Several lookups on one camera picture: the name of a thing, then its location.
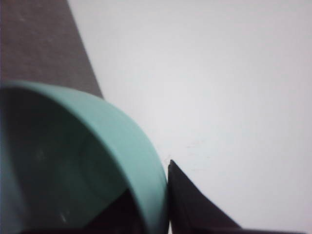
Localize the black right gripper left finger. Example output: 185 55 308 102
85 186 141 234

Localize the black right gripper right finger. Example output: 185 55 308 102
167 159 244 234

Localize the mint green bowl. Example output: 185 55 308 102
0 81 168 234

